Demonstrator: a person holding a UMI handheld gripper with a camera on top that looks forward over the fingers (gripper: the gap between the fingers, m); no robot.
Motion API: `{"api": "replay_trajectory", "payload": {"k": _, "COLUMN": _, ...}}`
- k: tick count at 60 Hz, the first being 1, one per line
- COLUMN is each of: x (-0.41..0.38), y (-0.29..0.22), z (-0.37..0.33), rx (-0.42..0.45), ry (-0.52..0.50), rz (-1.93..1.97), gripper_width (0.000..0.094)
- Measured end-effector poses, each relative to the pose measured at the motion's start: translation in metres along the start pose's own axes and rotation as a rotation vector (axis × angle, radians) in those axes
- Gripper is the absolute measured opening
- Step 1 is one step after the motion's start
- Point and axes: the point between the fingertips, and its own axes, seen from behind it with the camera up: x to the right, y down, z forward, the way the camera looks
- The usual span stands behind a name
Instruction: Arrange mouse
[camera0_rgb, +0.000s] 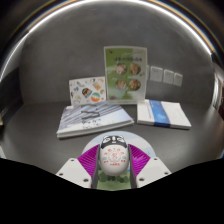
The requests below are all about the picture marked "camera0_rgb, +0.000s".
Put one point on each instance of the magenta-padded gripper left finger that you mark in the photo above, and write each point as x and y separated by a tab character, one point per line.
75	173

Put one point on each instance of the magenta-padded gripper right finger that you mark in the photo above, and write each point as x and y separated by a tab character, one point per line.
154	171

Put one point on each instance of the white panda-face computer mouse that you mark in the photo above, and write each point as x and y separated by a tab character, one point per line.
114	156

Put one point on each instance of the round landscape-print mouse pad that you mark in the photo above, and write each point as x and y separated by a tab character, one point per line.
138	140

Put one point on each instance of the large grey-cover book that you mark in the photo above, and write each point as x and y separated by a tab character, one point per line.
93	118

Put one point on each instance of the white and blue book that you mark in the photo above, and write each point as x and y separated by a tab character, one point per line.
163	113

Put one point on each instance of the white sticker sheet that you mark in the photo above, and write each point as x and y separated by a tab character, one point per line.
87	90

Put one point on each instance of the green menu sign stand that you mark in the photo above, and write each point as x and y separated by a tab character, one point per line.
126	75

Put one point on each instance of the white wall switches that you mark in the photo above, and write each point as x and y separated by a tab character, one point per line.
165	76

